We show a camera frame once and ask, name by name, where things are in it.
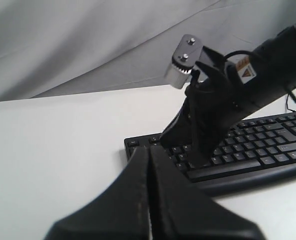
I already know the grey backdrop cloth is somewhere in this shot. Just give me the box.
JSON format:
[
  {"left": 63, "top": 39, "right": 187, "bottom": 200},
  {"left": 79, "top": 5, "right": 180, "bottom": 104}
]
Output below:
[{"left": 0, "top": 0, "right": 296, "bottom": 101}]

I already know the black Acer keyboard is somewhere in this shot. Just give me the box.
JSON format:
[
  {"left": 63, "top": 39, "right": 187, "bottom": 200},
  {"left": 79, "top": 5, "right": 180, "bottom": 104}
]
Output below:
[{"left": 124, "top": 110, "right": 296, "bottom": 197}]

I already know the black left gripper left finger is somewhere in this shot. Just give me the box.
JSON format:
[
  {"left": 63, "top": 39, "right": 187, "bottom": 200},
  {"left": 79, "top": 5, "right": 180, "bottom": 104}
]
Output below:
[{"left": 45, "top": 147, "right": 150, "bottom": 240}]

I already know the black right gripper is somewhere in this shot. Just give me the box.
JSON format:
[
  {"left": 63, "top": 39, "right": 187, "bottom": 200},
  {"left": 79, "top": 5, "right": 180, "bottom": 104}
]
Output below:
[{"left": 160, "top": 45, "right": 253, "bottom": 167}]

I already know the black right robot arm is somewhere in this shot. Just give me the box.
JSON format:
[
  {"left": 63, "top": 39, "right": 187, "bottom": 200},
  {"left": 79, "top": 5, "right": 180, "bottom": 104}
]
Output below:
[{"left": 160, "top": 24, "right": 296, "bottom": 167}]

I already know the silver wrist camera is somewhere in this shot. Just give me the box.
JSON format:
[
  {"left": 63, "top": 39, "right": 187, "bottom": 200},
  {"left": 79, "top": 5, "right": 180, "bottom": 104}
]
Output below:
[{"left": 164, "top": 34, "right": 209, "bottom": 89}]

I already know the black USB cable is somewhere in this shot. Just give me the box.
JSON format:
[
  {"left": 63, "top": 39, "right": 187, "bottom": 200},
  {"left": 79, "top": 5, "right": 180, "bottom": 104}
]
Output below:
[{"left": 283, "top": 92, "right": 296, "bottom": 113}]

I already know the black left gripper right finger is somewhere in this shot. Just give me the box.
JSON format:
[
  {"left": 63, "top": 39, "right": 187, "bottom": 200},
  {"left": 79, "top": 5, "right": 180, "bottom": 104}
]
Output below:
[{"left": 149, "top": 146, "right": 265, "bottom": 240}]

